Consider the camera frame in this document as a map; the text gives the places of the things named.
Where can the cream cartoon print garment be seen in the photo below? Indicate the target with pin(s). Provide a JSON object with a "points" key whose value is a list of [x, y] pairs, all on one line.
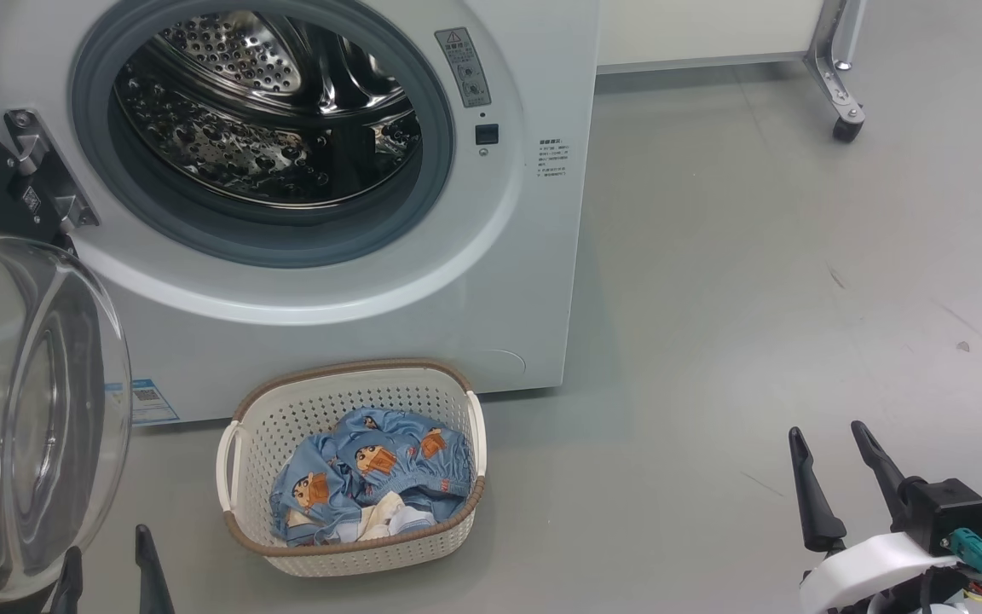
{"points": [[384, 516]]}

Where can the metal panel leg with caster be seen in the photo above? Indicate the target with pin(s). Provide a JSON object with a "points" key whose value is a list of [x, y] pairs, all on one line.
{"points": [[836, 77]]}

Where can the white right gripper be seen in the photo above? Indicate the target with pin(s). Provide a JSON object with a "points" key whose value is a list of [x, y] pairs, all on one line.
{"points": [[857, 567]]}

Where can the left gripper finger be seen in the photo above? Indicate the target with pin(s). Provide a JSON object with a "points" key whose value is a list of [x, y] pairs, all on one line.
{"points": [[69, 588], [152, 580]]}

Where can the white front-load washing machine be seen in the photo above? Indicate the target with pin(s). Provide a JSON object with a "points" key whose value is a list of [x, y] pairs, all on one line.
{"points": [[508, 281]]}

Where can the blue energy label sticker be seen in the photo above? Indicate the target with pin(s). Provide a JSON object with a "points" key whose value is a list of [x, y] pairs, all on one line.
{"points": [[146, 401]]}

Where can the grey warning sticker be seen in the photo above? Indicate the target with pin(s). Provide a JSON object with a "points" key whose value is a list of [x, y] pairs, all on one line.
{"points": [[463, 66]]}

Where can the blue cartoon print garment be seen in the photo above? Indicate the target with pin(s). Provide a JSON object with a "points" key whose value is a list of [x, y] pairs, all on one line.
{"points": [[406, 477]]}

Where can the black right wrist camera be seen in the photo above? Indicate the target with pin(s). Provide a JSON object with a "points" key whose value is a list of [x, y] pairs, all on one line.
{"points": [[947, 507]]}

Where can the black metal door hinge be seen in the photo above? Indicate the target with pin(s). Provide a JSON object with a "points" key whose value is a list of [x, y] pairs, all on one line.
{"points": [[43, 170]]}

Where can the stainless steel washer drum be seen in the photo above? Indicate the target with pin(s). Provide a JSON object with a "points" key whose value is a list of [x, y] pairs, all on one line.
{"points": [[235, 111]]}

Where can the white perforated laundry basket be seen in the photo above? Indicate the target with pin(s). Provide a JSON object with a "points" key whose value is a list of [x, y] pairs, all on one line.
{"points": [[269, 426]]}

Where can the white partition panel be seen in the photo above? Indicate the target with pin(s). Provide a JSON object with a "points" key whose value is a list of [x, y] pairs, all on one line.
{"points": [[696, 30]]}

